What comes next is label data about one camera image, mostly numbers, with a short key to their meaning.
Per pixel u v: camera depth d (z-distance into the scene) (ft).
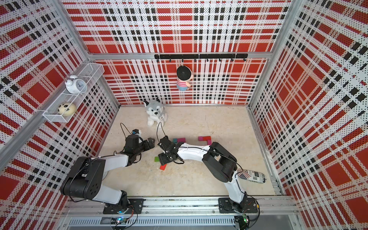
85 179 1.47
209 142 3.23
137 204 2.42
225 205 2.41
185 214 2.36
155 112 3.14
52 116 2.16
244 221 2.18
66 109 2.09
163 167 2.88
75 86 2.28
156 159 2.99
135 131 2.81
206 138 3.26
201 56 2.90
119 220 2.27
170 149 2.30
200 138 3.29
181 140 3.33
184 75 3.03
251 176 2.65
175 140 3.26
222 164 1.62
